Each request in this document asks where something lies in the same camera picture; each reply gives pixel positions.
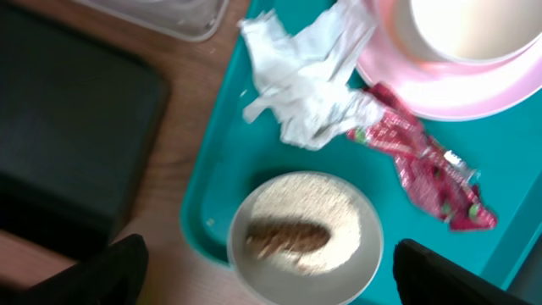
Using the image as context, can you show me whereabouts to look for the teal plastic tray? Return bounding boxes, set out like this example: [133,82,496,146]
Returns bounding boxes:
[179,0,542,305]

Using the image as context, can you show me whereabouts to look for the grey bowl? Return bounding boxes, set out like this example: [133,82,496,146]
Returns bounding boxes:
[227,171,384,304]

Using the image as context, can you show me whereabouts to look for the white napkin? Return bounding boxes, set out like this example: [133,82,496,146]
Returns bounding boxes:
[239,0,384,151]

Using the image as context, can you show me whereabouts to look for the black plastic tray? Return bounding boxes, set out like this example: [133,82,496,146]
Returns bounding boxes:
[1,1,169,260]

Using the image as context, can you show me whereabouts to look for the red snack wrapper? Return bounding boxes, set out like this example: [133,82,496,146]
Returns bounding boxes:
[346,83,497,231]

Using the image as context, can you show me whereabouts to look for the cream cup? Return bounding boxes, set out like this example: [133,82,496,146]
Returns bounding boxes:
[392,0,541,65]

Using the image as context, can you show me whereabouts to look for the rice and food scraps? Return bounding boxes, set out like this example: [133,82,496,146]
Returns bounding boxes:
[245,174,361,275]

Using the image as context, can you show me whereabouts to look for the clear plastic bin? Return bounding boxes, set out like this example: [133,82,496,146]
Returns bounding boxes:
[77,0,230,42]

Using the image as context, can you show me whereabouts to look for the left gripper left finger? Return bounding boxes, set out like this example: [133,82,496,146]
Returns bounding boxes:
[1,234,149,305]

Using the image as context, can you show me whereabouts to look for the pink plate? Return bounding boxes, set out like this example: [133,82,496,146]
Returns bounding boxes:
[357,1,541,121]

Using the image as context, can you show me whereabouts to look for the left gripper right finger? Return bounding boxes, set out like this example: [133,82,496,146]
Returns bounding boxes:
[393,239,529,305]

